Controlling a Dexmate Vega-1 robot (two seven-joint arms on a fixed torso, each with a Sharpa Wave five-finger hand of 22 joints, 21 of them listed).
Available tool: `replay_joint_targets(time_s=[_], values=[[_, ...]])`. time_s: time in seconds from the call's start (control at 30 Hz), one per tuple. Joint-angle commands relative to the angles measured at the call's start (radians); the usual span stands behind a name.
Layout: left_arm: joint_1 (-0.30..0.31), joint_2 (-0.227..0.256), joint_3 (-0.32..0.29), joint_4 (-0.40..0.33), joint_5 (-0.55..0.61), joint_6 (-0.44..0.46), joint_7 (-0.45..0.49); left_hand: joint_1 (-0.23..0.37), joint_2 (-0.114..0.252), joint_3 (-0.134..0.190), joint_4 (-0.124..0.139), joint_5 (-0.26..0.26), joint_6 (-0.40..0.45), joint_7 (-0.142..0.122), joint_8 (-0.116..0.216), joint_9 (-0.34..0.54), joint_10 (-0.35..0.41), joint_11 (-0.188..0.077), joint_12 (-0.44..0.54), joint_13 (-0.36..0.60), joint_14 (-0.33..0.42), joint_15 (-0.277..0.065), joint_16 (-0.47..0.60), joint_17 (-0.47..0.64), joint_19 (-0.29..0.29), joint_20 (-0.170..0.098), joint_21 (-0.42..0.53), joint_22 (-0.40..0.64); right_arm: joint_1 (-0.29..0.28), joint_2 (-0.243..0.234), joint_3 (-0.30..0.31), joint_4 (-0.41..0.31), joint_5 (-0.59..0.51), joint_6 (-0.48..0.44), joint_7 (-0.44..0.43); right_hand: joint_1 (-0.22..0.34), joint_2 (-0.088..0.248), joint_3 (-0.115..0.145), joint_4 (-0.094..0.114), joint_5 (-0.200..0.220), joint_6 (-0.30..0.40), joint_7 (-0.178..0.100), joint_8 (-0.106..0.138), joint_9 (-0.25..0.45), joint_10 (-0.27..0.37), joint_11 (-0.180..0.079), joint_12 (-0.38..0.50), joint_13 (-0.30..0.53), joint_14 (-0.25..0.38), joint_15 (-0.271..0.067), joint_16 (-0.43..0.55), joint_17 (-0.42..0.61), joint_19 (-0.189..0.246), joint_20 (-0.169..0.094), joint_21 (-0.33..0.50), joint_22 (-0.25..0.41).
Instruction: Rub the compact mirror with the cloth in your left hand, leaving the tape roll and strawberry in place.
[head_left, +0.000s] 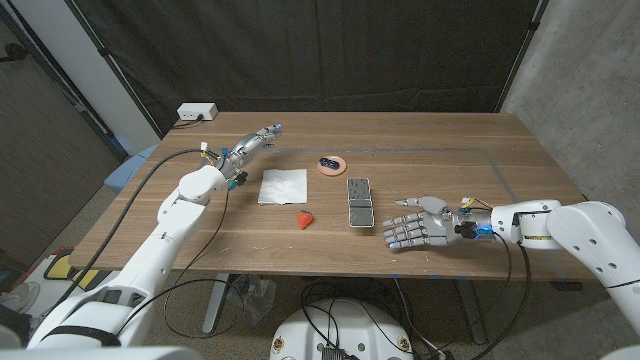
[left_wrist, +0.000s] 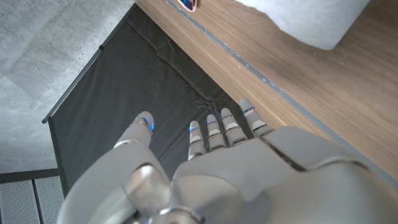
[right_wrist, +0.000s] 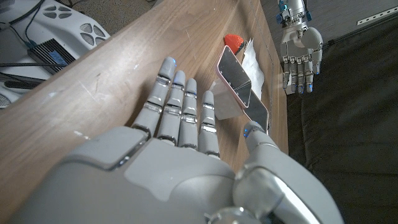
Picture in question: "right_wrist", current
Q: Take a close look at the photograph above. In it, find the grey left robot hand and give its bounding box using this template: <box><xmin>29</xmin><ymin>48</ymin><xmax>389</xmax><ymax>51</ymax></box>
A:
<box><xmin>279</xmin><ymin>26</ymin><xmax>324</xmax><ymax>95</ymax></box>

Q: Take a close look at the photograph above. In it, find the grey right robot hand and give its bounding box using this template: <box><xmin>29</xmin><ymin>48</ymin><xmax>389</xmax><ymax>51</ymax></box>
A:
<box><xmin>6</xmin><ymin>56</ymin><xmax>345</xmax><ymax>224</ymax></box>

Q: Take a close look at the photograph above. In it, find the white cloth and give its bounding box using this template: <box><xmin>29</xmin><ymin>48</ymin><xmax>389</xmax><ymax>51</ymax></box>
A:
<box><xmin>241</xmin><ymin>39</ymin><xmax>266</xmax><ymax>101</ymax></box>

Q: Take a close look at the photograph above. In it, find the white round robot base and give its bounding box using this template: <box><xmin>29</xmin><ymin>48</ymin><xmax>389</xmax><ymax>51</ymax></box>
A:
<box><xmin>0</xmin><ymin>0</ymin><xmax>111</xmax><ymax>108</ymax></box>

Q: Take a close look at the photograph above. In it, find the red strawberry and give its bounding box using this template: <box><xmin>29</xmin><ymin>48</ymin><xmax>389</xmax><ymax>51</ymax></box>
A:
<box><xmin>223</xmin><ymin>34</ymin><xmax>245</xmax><ymax>55</ymax></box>

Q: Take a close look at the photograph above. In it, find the black backdrop curtain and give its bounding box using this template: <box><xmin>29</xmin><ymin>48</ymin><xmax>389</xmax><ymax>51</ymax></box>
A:
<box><xmin>260</xmin><ymin>0</ymin><xmax>398</xmax><ymax>224</ymax></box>

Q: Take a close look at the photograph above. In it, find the black finned electronics box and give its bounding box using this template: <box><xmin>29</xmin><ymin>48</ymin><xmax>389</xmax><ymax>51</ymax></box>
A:
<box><xmin>27</xmin><ymin>38</ymin><xmax>77</xmax><ymax>75</ymax></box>

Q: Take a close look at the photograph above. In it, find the white perforated metal rail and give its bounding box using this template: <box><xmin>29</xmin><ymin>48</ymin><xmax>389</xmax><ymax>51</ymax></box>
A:
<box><xmin>356</xmin><ymin>5</ymin><xmax>398</xmax><ymax>26</ymax></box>

